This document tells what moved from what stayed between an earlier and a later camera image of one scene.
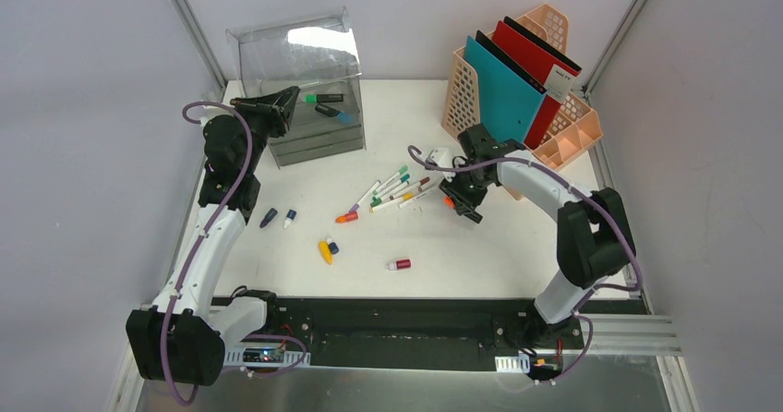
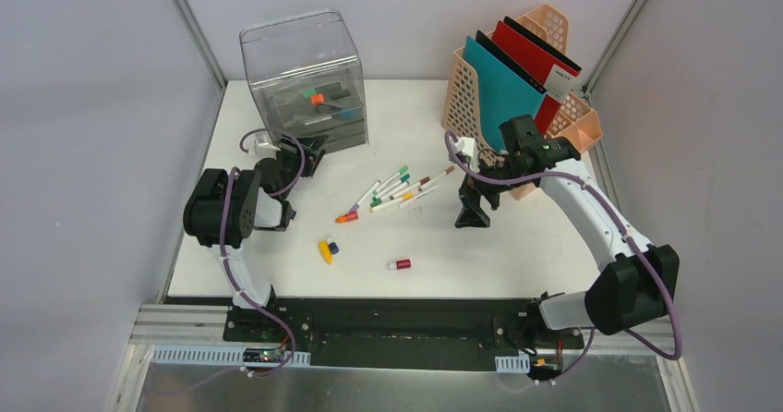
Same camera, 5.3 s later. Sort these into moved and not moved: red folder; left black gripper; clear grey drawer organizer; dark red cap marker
Moved: left black gripper
Not moved: clear grey drawer organizer; dark red cap marker; red folder
